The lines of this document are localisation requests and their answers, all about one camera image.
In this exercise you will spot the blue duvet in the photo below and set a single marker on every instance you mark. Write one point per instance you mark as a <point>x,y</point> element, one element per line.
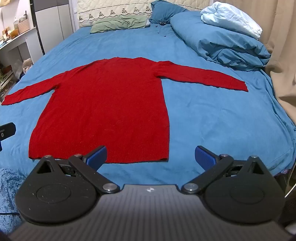
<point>208,37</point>

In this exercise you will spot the blue fluffy rug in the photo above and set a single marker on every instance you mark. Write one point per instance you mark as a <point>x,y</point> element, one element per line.
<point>9,185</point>

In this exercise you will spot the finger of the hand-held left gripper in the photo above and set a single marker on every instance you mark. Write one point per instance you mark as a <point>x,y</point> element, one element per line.
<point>8,131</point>

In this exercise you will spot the brown toy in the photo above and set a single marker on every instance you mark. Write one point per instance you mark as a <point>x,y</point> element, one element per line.
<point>13,34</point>

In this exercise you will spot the light blue blanket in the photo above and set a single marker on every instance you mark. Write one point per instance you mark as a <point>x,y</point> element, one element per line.
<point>231,17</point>

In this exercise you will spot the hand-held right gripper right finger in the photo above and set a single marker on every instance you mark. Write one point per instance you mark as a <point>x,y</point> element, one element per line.
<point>204,158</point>

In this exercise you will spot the woven basket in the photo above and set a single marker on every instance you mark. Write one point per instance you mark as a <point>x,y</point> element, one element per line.
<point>23,26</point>

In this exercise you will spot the beige curtain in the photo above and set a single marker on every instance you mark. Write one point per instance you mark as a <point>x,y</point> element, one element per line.
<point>282,46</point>

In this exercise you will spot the red knit sweater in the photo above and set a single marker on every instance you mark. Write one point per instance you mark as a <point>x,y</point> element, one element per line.
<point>104,104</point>

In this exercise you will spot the green pillow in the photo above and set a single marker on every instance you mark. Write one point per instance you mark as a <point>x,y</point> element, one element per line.
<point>118,23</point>

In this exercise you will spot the blue bed sheet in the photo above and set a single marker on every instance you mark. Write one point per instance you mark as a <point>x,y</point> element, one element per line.
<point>203,115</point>

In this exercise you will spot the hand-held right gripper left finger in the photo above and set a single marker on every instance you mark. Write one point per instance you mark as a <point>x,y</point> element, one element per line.
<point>98,158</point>

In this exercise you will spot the dark blue pillow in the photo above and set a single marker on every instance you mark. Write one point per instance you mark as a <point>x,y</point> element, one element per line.
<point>165,11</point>

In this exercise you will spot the beige quilted headboard cover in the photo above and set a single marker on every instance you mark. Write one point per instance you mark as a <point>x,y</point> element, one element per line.
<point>111,8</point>

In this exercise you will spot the white desk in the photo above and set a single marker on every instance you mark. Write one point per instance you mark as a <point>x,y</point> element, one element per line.
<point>23,39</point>

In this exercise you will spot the white cabinet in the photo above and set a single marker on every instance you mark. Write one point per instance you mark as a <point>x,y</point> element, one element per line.
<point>55,20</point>

